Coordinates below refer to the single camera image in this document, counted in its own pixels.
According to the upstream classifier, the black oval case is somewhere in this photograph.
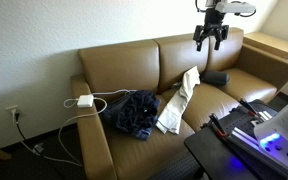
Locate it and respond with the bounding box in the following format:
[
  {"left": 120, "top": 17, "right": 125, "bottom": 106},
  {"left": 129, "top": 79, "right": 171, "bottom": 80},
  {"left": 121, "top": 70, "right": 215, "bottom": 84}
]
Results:
[{"left": 201, "top": 70, "right": 231, "bottom": 87}]

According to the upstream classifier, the cream white clothing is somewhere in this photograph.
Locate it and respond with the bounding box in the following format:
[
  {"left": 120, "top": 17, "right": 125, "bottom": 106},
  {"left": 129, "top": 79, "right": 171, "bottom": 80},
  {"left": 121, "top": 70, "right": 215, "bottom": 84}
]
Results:
[{"left": 155, "top": 65, "right": 202, "bottom": 136}]

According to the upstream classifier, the red black clamp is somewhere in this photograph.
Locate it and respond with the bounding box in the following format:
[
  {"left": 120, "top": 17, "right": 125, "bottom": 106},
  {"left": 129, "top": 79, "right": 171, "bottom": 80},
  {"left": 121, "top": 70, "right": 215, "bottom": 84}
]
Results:
[
  {"left": 201, "top": 112, "right": 231, "bottom": 140},
  {"left": 238, "top": 97, "right": 268, "bottom": 123}
]

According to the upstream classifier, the dark blue clothing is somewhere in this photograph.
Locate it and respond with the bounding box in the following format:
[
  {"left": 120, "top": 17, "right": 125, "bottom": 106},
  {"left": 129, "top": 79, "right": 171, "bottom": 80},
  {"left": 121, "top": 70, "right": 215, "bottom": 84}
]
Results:
[{"left": 99, "top": 89, "right": 162, "bottom": 141}]

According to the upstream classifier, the small grey floor adapter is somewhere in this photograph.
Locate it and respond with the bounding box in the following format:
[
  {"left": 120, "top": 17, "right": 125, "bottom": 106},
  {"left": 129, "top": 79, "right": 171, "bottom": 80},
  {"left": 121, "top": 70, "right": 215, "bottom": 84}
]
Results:
[{"left": 33, "top": 142, "right": 46, "bottom": 155}]

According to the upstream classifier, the white wall outlet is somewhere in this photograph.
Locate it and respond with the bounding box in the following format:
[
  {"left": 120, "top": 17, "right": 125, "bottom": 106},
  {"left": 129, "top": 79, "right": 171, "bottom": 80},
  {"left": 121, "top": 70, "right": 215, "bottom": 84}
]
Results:
[{"left": 5, "top": 104, "right": 20, "bottom": 123}]

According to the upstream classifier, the light wooden side table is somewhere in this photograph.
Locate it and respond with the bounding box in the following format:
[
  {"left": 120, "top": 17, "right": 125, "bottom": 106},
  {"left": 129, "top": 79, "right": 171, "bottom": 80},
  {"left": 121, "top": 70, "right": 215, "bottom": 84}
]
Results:
[{"left": 242, "top": 31, "right": 288, "bottom": 63}]

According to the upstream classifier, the white power cable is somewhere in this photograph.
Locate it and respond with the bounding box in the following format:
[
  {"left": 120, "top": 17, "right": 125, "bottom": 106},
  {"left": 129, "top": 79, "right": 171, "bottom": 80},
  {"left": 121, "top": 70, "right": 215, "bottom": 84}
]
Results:
[{"left": 57, "top": 88, "right": 139, "bottom": 167}]

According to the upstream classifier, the black wall cable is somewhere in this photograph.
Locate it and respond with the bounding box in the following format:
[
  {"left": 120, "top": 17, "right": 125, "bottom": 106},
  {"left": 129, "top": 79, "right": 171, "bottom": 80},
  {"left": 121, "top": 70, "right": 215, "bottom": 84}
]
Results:
[{"left": 13, "top": 111, "right": 38, "bottom": 152}]

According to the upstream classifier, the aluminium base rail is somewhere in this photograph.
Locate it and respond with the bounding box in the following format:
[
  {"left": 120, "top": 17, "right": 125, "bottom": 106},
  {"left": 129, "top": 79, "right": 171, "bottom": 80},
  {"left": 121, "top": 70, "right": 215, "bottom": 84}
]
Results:
[{"left": 228, "top": 109, "right": 288, "bottom": 180}]

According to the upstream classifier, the white power adapter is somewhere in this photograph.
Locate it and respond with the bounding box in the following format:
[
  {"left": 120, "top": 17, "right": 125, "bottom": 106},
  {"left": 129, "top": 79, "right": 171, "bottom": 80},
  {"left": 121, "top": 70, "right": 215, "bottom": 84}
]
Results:
[{"left": 76, "top": 94, "right": 95, "bottom": 109}]

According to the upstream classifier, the brown leather sofa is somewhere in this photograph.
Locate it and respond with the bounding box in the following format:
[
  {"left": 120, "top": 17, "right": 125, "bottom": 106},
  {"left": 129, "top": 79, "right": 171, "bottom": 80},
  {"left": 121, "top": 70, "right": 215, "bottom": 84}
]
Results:
[{"left": 70, "top": 27, "right": 288, "bottom": 180}]

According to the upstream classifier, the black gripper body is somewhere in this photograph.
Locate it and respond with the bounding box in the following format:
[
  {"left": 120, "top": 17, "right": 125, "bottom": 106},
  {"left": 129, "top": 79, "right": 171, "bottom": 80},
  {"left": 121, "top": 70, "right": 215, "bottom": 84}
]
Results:
[{"left": 193, "top": 8, "right": 230, "bottom": 42}]

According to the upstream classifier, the black robot table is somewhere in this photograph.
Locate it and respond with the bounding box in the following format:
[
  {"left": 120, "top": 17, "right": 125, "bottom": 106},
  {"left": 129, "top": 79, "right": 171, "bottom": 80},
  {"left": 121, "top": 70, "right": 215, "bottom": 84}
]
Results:
[{"left": 183, "top": 98, "right": 288, "bottom": 180}]

